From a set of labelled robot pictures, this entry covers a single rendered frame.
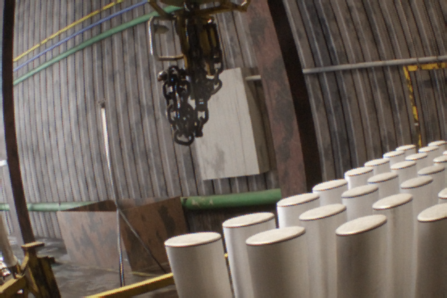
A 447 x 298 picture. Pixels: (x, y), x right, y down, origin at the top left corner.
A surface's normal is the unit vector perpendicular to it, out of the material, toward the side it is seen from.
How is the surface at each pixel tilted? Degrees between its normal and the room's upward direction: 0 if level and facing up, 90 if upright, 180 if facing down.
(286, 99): 90
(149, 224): 90
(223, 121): 90
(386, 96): 90
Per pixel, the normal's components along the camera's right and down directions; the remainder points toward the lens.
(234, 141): -0.61, 0.15
